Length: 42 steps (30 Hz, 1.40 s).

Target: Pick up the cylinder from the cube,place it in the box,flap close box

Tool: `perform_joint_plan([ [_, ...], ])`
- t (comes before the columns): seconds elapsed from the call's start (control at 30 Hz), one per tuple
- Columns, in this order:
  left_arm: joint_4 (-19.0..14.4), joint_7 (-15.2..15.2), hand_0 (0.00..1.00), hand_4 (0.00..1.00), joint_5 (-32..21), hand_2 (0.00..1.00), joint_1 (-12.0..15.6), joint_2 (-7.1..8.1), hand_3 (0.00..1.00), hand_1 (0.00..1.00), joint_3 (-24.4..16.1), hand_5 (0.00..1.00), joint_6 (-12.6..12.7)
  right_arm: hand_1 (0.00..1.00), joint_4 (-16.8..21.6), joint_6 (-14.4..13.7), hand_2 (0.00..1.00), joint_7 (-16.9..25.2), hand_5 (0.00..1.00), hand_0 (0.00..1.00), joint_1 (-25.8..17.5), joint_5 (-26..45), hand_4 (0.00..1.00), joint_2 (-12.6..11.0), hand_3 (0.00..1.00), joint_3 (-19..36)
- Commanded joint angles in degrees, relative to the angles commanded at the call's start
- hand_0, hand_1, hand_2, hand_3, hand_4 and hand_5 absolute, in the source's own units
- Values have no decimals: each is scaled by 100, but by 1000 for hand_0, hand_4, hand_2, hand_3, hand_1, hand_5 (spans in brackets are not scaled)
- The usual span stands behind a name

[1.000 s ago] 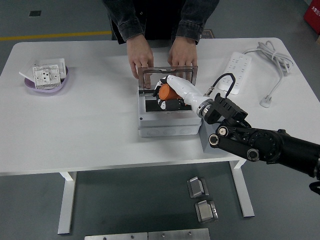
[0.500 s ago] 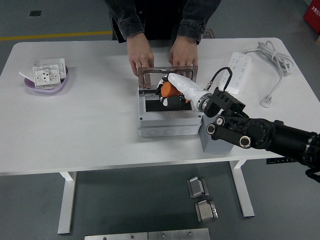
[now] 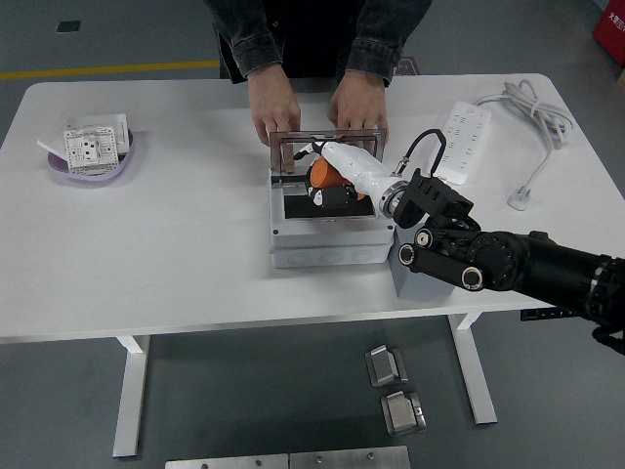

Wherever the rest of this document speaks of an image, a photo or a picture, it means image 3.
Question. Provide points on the purple bowl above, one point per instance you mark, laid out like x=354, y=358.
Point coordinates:
x=93, y=177

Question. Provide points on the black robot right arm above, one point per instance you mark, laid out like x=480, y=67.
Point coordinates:
x=537, y=264

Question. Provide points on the grey metal block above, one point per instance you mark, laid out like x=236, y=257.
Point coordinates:
x=403, y=414
x=386, y=366

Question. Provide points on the grey cube with round hole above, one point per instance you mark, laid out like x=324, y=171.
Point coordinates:
x=420, y=288

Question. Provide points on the person's right hand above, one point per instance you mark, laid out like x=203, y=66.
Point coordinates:
x=273, y=107

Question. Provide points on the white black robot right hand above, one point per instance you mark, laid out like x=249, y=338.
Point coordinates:
x=361, y=168

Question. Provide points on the white power strip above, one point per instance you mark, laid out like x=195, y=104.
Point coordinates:
x=466, y=127

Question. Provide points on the red box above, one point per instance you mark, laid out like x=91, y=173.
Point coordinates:
x=610, y=29

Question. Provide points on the grey metal plate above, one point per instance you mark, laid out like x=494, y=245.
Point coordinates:
x=224, y=462
x=349, y=458

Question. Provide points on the dark floor sign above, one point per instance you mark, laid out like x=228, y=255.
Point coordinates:
x=410, y=66

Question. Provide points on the white square switch plate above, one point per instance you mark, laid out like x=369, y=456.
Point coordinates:
x=105, y=119

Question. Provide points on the person's left forearm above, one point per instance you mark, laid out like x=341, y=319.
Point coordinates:
x=386, y=39

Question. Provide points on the orange cylinder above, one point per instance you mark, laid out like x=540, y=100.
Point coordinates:
x=324, y=175

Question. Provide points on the black floor outlet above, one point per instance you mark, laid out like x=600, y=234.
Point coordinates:
x=68, y=27

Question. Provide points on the person torso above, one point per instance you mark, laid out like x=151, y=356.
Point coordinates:
x=312, y=39

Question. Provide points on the person's right forearm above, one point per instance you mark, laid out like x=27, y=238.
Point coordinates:
x=249, y=34

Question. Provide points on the grey plastic junction box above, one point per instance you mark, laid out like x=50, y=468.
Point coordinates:
x=332, y=242

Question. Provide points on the transparent hinged box lid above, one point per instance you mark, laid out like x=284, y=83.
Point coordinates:
x=276, y=146

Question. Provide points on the white flat cover plate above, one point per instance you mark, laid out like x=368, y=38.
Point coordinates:
x=51, y=137

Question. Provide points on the person's left hand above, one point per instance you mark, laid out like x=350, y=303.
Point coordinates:
x=356, y=107

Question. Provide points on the black table control panel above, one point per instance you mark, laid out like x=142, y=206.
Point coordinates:
x=537, y=315

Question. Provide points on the white socket panel with holes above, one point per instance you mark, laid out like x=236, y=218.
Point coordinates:
x=90, y=146

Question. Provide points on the white table leg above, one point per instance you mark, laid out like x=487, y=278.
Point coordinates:
x=481, y=400
x=129, y=400

